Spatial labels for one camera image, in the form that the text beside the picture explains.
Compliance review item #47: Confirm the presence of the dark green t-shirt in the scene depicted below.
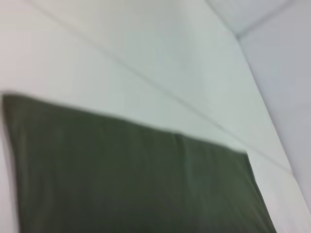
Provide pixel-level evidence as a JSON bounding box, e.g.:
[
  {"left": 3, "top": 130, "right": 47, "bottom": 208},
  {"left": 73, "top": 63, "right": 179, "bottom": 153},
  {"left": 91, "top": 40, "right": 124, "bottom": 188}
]
[{"left": 1, "top": 93, "right": 278, "bottom": 233}]

